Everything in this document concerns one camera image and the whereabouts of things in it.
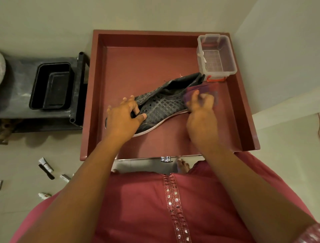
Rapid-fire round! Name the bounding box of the person's left hand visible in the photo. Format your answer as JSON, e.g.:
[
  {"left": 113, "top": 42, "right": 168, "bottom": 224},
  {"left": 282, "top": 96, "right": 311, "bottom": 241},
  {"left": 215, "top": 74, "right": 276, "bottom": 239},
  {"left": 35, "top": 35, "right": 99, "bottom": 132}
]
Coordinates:
[{"left": 106, "top": 95, "right": 148, "bottom": 146}]

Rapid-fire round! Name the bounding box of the person's right hand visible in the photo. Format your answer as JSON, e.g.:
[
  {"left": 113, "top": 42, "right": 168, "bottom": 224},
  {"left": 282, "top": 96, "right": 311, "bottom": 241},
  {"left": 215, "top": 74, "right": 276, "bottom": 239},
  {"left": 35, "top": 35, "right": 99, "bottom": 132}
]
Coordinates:
[{"left": 185, "top": 89, "right": 219, "bottom": 151}]

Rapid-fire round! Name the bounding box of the purple orange checked cloth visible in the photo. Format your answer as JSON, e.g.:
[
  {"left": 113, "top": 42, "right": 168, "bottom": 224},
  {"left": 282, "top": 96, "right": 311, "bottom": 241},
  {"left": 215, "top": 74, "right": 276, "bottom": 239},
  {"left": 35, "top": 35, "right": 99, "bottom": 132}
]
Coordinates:
[{"left": 184, "top": 82, "right": 219, "bottom": 110}]

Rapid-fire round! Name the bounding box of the dark grey sneaker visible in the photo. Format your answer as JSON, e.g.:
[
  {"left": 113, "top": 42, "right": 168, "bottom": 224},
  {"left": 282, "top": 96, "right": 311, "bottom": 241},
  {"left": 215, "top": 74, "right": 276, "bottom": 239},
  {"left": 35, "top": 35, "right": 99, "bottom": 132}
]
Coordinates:
[
  {"left": 105, "top": 72, "right": 206, "bottom": 138},
  {"left": 0, "top": 52, "right": 6, "bottom": 85}
]

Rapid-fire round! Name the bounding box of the red tray table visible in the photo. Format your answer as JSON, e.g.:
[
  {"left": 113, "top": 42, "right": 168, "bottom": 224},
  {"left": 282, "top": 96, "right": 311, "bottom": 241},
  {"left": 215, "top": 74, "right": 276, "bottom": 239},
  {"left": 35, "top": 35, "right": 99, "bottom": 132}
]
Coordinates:
[{"left": 80, "top": 29, "right": 261, "bottom": 162}]

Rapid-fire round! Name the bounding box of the clear plastic box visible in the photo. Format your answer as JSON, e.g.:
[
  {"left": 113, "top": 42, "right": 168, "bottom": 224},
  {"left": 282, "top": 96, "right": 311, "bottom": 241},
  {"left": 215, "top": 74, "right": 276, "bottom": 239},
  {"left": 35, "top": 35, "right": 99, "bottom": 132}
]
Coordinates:
[{"left": 196, "top": 34, "right": 238, "bottom": 82}]

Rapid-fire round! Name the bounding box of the black shoe rack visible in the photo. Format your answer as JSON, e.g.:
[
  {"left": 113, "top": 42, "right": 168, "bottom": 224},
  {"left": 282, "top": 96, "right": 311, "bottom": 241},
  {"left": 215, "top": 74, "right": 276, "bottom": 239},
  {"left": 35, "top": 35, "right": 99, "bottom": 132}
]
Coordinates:
[{"left": 0, "top": 52, "right": 90, "bottom": 134}]

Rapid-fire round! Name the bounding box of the person's left forearm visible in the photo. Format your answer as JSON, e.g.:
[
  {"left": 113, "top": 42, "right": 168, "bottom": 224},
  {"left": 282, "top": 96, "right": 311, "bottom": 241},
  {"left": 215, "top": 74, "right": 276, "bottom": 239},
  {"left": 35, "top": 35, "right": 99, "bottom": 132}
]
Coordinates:
[{"left": 17, "top": 136, "right": 133, "bottom": 243}]

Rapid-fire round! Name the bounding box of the person's right forearm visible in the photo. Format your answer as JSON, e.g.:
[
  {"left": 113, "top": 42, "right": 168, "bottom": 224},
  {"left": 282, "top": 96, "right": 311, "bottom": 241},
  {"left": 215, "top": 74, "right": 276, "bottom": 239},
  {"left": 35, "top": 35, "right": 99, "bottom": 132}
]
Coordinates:
[{"left": 200, "top": 140, "right": 317, "bottom": 243}]

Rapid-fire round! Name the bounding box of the black plastic tray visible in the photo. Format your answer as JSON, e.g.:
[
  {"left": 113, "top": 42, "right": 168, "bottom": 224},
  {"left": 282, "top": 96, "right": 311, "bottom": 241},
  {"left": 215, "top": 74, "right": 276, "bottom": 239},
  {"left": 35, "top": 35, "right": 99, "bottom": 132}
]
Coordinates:
[{"left": 29, "top": 62, "right": 75, "bottom": 111}]

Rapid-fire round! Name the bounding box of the pink embroidered tunic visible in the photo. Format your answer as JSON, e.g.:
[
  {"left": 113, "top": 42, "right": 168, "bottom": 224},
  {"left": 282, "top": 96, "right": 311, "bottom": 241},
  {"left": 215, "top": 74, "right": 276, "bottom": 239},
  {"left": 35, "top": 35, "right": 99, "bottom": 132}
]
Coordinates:
[{"left": 10, "top": 151, "right": 320, "bottom": 243}]

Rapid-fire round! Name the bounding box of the olive brown sandal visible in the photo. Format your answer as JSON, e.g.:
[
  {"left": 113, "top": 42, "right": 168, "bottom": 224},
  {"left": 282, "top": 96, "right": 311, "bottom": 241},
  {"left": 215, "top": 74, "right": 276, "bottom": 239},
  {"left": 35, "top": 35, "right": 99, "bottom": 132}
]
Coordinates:
[{"left": 0, "top": 119, "right": 16, "bottom": 146}]

